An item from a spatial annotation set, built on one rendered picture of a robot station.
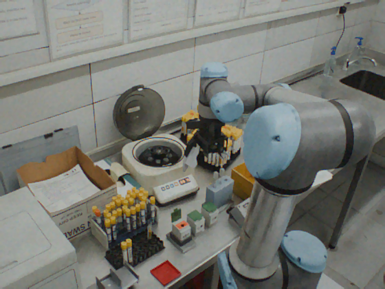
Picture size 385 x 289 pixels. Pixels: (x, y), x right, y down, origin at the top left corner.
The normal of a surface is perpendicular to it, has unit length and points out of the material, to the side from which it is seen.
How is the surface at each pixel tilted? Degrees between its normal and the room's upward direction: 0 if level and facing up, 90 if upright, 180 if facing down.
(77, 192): 2
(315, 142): 63
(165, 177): 90
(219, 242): 0
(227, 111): 91
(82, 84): 90
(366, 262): 0
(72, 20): 95
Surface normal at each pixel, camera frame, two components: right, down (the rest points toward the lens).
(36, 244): 0.04, -0.84
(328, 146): 0.22, 0.28
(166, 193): 0.27, -0.55
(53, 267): 0.66, 0.43
